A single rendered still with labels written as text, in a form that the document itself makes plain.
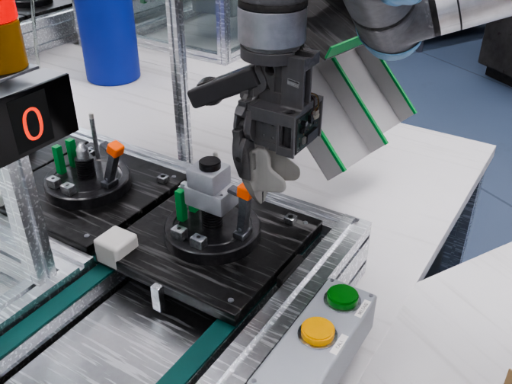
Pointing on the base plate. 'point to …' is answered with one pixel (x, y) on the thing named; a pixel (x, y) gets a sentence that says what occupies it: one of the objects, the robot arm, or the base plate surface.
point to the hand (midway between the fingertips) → (255, 192)
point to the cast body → (209, 187)
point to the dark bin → (330, 28)
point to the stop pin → (158, 297)
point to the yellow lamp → (12, 48)
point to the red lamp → (8, 11)
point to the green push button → (342, 297)
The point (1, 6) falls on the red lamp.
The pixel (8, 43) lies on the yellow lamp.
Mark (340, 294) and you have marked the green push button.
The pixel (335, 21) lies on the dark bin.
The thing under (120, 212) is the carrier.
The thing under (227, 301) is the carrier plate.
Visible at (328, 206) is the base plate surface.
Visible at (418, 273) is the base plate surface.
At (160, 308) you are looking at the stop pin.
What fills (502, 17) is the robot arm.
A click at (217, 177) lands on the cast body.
